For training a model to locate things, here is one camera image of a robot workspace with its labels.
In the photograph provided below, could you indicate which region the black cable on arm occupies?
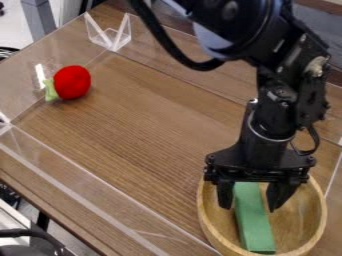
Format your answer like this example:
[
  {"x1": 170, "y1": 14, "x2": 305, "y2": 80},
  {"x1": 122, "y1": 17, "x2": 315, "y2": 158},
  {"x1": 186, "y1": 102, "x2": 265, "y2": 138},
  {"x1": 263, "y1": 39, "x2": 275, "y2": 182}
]
[{"x1": 126, "y1": 0, "x2": 226, "y2": 72}]

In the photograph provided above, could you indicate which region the brown wooden bowl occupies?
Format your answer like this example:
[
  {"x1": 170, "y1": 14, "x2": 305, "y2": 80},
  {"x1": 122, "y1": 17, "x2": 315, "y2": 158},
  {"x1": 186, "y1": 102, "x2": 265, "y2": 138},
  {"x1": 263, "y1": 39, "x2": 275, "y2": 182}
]
[{"x1": 196, "y1": 177, "x2": 327, "y2": 256}]

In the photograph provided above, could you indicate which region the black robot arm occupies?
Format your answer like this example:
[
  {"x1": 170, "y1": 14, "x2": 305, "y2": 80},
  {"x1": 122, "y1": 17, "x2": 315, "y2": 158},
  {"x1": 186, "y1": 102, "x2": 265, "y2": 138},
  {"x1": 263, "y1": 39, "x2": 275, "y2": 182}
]
[{"x1": 174, "y1": 0, "x2": 330, "y2": 210}]

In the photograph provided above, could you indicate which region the black device lower left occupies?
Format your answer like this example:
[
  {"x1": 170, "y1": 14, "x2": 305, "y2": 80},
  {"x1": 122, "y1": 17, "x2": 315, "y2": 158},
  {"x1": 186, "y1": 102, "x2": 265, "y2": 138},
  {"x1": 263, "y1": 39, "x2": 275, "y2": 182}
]
[{"x1": 0, "y1": 228, "x2": 79, "y2": 256}]

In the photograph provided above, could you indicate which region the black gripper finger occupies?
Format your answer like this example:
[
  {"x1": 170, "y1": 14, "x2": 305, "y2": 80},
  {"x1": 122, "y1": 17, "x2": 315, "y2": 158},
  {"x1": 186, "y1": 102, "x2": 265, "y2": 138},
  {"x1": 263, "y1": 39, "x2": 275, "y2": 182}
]
[
  {"x1": 266, "y1": 183, "x2": 299, "y2": 212},
  {"x1": 217, "y1": 180, "x2": 235, "y2": 209}
]

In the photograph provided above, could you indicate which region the red plush tomato toy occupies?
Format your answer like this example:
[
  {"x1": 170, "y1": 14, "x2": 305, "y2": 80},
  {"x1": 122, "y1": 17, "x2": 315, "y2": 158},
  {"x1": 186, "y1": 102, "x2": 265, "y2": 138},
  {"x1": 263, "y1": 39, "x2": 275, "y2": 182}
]
[{"x1": 43, "y1": 65, "x2": 91, "y2": 102}]

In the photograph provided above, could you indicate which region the green foam stick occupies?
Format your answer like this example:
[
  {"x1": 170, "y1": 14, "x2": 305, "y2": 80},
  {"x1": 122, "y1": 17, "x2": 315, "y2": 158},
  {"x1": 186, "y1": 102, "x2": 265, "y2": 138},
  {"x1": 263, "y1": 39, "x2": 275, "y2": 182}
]
[{"x1": 234, "y1": 182, "x2": 277, "y2": 255}]

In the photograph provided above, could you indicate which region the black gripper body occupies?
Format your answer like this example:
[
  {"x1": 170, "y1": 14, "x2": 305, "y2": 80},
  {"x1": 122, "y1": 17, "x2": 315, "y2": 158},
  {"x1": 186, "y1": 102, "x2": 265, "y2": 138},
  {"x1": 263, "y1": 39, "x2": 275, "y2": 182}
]
[{"x1": 203, "y1": 111, "x2": 318, "y2": 188}]

